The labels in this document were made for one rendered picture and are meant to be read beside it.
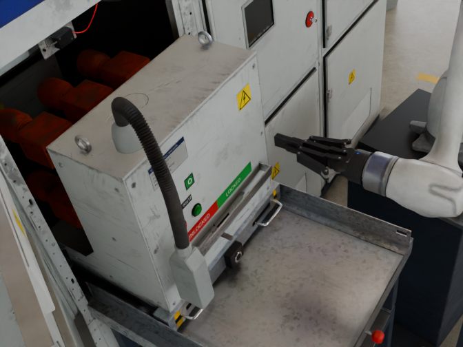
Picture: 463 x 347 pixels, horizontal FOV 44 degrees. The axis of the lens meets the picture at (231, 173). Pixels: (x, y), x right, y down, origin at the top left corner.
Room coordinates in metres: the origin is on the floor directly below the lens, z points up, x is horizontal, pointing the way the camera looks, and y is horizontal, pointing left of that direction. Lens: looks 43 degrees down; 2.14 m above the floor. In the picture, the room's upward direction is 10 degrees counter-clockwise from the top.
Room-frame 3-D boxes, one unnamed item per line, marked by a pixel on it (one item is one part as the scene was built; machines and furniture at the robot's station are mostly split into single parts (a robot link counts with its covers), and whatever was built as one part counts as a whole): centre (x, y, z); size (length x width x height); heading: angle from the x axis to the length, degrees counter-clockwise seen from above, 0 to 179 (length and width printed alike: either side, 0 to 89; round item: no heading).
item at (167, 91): (1.18, 0.24, 1.15); 0.51 x 0.50 x 0.48; 49
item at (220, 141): (1.01, 0.05, 1.15); 0.48 x 0.01 x 0.48; 139
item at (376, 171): (0.89, -0.32, 1.23); 0.09 x 0.06 x 0.09; 139
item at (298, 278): (0.97, -0.01, 0.82); 0.68 x 0.62 x 0.06; 50
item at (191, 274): (0.81, 0.13, 1.09); 0.08 x 0.05 x 0.17; 49
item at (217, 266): (1.02, 0.06, 0.90); 0.54 x 0.05 x 0.06; 139
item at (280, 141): (1.03, -0.14, 1.23); 0.07 x 0.01 x 0.03; 50
